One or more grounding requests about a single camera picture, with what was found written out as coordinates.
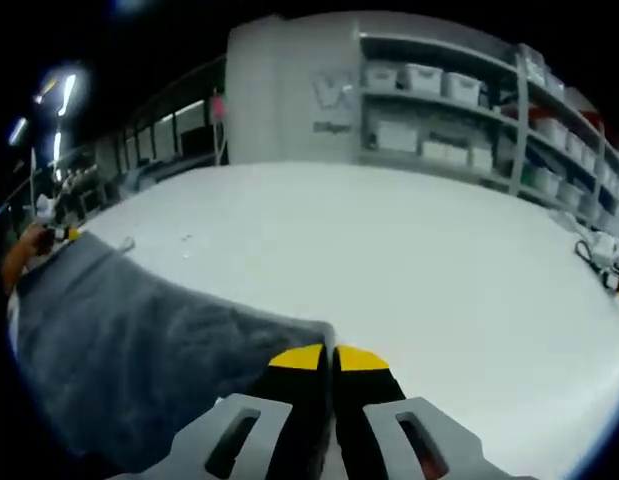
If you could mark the white square pillar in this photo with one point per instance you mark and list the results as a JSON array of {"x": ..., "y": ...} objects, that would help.
[{"x": 289, "y": 95}]

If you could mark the rows of white storage bins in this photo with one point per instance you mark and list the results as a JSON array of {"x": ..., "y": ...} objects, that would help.
[{"x": 439, "y": 82}]

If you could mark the grey towel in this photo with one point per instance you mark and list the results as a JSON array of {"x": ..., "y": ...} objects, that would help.
[{"x": 139, "y": 340}]

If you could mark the grey metal shelf unit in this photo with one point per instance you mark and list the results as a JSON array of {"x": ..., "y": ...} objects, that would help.
[{"x": 519, "y": 125}]

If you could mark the long ceiling light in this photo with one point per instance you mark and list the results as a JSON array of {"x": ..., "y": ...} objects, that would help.
[{"x": 66, "y": 95}]

